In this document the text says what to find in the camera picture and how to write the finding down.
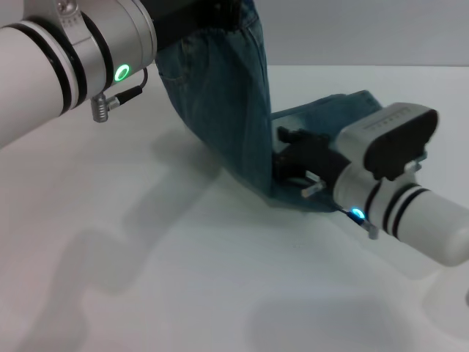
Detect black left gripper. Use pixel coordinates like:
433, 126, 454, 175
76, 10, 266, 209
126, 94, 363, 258
139, 0, 243, 51

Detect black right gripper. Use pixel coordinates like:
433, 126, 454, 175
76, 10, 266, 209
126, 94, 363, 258
273, 125, 353, 188

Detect blue denim shorts with print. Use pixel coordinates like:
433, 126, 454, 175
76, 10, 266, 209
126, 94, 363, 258
156, 0, 384, 214

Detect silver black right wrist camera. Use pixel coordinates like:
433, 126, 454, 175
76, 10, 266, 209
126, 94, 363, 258
336, 103, 440, 181

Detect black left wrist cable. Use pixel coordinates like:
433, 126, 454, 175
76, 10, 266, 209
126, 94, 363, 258
91, 67, 149, 124

